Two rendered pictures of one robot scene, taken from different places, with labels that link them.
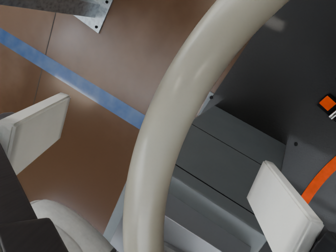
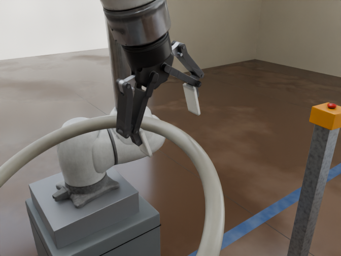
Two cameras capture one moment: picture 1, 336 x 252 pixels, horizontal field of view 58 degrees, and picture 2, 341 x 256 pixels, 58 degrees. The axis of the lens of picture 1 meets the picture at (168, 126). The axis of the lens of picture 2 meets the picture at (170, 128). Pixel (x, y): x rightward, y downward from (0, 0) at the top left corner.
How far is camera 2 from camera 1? 0.47 m
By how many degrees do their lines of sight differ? 38
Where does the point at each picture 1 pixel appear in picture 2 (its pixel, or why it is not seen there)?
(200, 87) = (184, 141)
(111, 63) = not seen: outside the picture
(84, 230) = (136, 152)
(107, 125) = (188, 241)
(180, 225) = (103, 208)
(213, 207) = (99, 239)
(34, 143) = (189, 96)
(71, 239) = not seen: hidden behind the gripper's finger
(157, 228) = (147, 124)
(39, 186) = (166, 176)
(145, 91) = not seen: outside the picture
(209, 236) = (84, 222)
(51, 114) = (194, 104)
